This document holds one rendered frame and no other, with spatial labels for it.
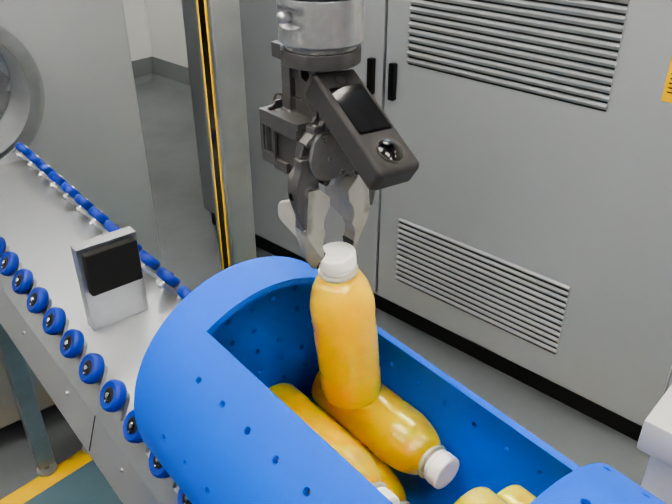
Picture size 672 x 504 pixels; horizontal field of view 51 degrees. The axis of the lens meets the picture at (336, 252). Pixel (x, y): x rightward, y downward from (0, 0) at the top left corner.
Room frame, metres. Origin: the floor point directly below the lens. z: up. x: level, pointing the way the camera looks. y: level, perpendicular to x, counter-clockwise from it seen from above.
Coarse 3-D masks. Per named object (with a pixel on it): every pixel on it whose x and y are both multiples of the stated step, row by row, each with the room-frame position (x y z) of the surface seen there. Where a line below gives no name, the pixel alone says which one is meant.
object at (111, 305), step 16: (96, 240) 0.96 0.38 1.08; (112, 240) 0.96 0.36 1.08; (128, 240) 0.97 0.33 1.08; (80, 256) 0.93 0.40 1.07; (96, 256) 0.93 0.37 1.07; (112, 256) 0.94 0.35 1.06; (128, 256) 0.96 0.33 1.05; (80, 272) 0.92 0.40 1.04; (96, 272) 0.92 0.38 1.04; (112, 272) 0.94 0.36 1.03; (128, 272) 0.96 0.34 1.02; (80, 288) 0.94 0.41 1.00; (96, 288) 0.92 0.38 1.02; (112, 288) 0.94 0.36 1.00; (128, 288) 0.97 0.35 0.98; (144, 288) 0.99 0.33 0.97; (96, 304) 0.93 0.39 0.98; (112, 304) 0.95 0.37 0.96; (128, 304) 0.97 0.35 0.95; (144, 304) 0.98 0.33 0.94; (96, 320) 0.93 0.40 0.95; (112, 320) 0.95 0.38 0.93
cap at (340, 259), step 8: (328, 248) 0.60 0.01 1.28; (336, 248) 0.60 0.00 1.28; (344, 248) 0.60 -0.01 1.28; (352, 248) 0.60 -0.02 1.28; (328, 256) 0.59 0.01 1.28; (336, 256) 0.59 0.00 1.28; (344, 256) 0.59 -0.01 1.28; (352, 256) 0.59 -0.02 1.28; (320, 264) 0.59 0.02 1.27; (328, 264) 0.58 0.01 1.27; (336, 264) 0.58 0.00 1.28; (344, 264) 0.58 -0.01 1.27; (352, 264) 0.59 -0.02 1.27; (328, 272) 0.58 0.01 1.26; (336, 272) 0.58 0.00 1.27; (344, 272) 0.58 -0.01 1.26
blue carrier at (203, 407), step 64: (192, 320) 0.57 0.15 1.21; (256, 320) 0.65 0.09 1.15; (192, 384) 0.51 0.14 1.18; (256, 384) 0.48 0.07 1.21; (448, 384) 0.57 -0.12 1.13; (192, 448) 0.47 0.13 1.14; (256, 448) 0.43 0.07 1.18; (320, 448) 0.40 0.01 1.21; (448, 448) 0.56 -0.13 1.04; (512, 448) 0.51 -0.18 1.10
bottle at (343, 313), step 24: (312, 288) 0.60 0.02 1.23; (336, 288) 0.58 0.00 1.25; (360, 288) 0.58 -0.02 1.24; (312, 312) 0.59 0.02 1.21; (336, 312) 0.57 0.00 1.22; (360, 312) 0.57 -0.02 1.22; (336, 336) 0.57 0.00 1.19; (360, 336) 0.57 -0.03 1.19; (336, 360) 0.57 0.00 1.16; (360, 360) 0.57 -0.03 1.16; (336, 384) 0.58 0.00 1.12; (360, 384) 0.58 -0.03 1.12
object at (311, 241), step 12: (312, 192) 0.57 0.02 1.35; (288, 204) 0.61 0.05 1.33; (312, 204) 0.57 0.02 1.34; (324, 204) 0.58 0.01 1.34; (288, 216) 0.60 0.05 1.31; (312, 216) 0.57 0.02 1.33; (324, 216) 0.58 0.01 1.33; (288, 228) 0.60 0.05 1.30; (312, 228) 0.57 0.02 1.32; (300, 240) 0.58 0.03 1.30; (312, 240) 0.57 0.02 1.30; (312, 252) 0.58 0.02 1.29; (324, 252) 0.58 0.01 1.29; (312, 264) 0.58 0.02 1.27
